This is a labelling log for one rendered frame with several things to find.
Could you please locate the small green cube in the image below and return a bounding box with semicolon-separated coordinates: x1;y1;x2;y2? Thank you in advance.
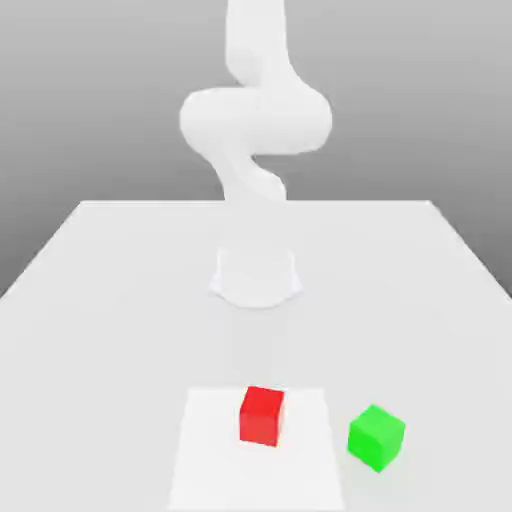
346;403;407;474

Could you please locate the small red cube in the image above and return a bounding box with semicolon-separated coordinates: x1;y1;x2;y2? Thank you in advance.
238;385;286;448

